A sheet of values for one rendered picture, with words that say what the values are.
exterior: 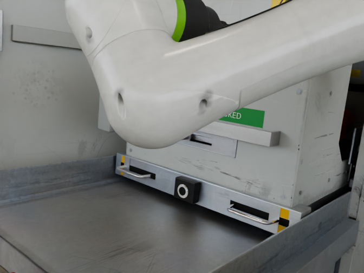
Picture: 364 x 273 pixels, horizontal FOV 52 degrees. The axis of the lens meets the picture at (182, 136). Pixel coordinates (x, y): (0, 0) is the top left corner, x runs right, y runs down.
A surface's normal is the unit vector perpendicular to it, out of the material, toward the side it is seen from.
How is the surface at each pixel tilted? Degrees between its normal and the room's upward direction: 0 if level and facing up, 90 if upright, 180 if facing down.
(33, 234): 0
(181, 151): 90
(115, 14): 68
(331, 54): 120
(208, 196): 90
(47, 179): 90
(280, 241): 90
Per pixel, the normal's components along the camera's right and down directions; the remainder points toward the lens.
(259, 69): 0.25, 0.31
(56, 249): 0.10, -0.98
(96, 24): -0.41, -0.01
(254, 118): -0.65, 0.07
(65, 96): 0.61, 0.19
